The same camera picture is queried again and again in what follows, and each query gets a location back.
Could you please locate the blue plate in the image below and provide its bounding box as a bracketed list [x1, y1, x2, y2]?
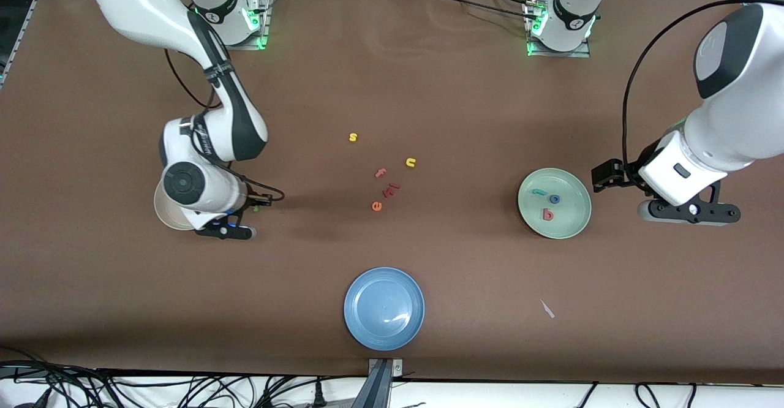
[344, 266, 425, 352]

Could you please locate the black cable across table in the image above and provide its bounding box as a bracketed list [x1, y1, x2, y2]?
[429, 0, 540, 20]

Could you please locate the black cable tangle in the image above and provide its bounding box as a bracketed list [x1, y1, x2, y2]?
[0, 347, 368, 408]

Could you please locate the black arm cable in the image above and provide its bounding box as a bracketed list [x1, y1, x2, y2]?
[622, 0, 784, 182]
[164, 48, 286, 203]

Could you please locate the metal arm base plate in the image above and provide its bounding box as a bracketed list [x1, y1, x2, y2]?
[524, 0, 592, 58]
[203, 0, 273, 50]

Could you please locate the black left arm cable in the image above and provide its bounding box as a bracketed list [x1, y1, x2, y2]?
[622, 0, 784, 182]

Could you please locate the looped black cable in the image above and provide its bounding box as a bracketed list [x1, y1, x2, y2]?
[634, 382, 699, 408]

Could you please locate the brown table cover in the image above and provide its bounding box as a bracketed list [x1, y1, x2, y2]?
[0, 0, 784, 384]

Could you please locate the pale green plate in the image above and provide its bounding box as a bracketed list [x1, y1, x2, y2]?
[518, 168, 592, 240]

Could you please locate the beige brown plate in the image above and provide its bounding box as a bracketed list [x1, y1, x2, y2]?
[154, 178, 198, 231]

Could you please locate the grey metal mount post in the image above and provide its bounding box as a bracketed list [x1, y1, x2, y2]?
[351, 358, 405, 408]

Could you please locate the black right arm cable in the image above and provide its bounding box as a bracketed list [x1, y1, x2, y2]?
[164, 48, 286, 203]

